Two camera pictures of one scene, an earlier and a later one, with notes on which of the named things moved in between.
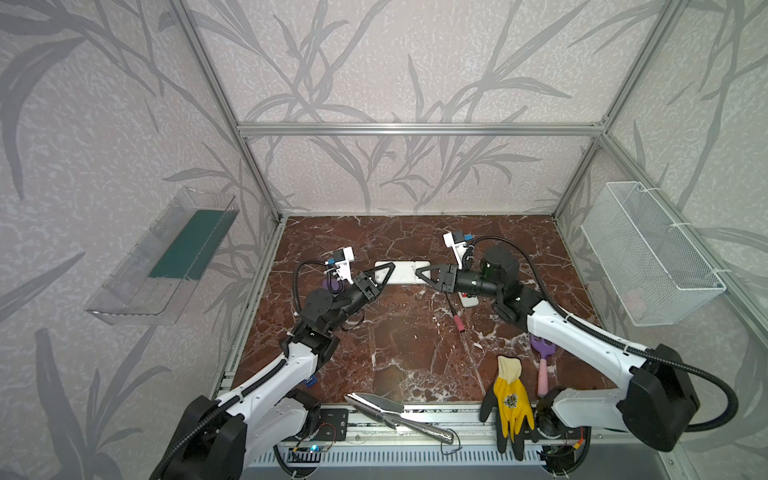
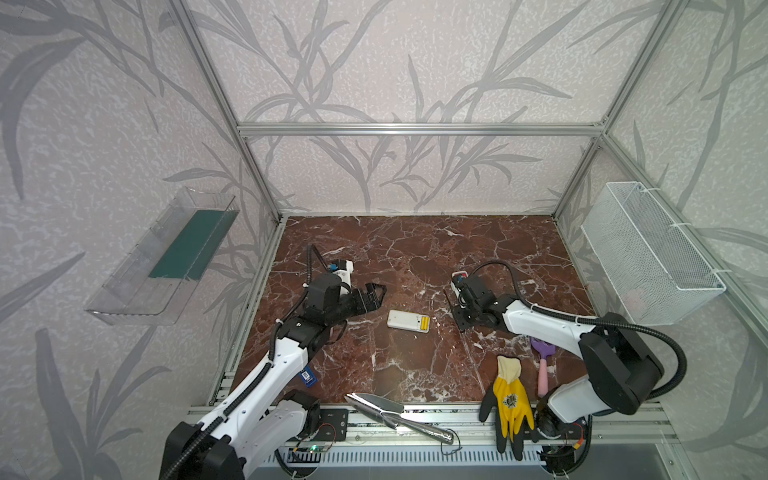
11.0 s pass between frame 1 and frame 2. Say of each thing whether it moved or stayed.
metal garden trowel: stayed
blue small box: stayed
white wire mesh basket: stayed
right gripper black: moved
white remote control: moved
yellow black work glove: stayed
